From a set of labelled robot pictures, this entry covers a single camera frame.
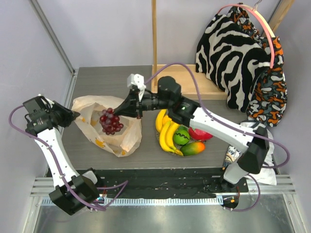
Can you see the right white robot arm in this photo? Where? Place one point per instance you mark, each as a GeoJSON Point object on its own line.
{"type": "Point", "coordinates": [252, 143]}

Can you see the aluminium frame rail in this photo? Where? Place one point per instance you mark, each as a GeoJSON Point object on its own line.
{"type": "Point", "coordinates": [169, 202]}

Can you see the green red fake mango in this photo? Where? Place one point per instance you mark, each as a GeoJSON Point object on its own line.
{"type": "Point", "coordinates": [192, 148]}

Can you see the white printed tank top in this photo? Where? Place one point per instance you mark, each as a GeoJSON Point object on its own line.
{"type": "Point", "coordinates": [266, 175]}

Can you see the wooden rack base tray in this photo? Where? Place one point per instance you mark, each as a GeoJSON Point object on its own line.
{"type": "Point", "coordinates": [208, 90]}

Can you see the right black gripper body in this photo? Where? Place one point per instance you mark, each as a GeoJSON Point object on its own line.
{"type": "Point", "coordinates": [138, 105]}

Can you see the red fake dragon fruit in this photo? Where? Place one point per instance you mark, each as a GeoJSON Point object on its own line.
{"type": "Point", "coordinates": [199, 135]}

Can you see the orange patterned dark garment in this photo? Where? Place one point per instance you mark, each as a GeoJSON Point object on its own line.
{"type": "Point", "coordinates": [270, 97]}

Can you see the dark fake grapes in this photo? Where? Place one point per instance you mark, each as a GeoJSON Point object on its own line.
{"type": "Point", "coordinates": [110, 122]}

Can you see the green fake fruit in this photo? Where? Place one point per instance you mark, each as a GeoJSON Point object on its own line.
{"type": "Point", "coordinates": [181, 137]}

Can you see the wooden rack left pole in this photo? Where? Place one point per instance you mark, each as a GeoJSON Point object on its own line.
{"type": "Point", "coordinates": [154, 32]}

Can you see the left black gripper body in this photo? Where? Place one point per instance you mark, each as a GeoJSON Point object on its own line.
{"type": "Point", "coordinates": [63, 117]}

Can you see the yellow fake banana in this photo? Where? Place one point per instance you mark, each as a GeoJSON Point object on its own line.
{"type": "Point", "coordinates": [159, 118]}
{"type": "Point", "coordinates": [166, 138]}

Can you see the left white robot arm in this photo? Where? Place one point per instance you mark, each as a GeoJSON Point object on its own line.
{"type": "Point", "coordinates": [72, 191]}

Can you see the wooden rack pole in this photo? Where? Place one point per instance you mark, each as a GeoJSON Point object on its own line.
{"type": "Point", "coordinates": [278, 14]}
{"type": "Point", "coordinates": [154, 32]}

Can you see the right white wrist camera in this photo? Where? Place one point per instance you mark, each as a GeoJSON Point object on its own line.
{"type": "Point", "coordinates": [137, 80]}

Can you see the black mounting base plate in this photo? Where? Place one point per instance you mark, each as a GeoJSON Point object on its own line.
{"type": "Point", "coordinates": [174, 183]}

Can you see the zebra print garment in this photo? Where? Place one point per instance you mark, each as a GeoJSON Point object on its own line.
{"type": "Point", "coordinates": [232, 60]}

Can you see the wooden rack right pole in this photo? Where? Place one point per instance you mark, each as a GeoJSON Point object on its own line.
{"type": "Point", "coordinates": [278, 14]}

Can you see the translucent plastic bag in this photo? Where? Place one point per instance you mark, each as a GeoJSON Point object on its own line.
{"type": "Point", "coordinates": [118, 135]}

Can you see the pink clothes hanger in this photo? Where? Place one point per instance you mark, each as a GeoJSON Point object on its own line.
{"type": "Point", "coordinates": [262, 26]}

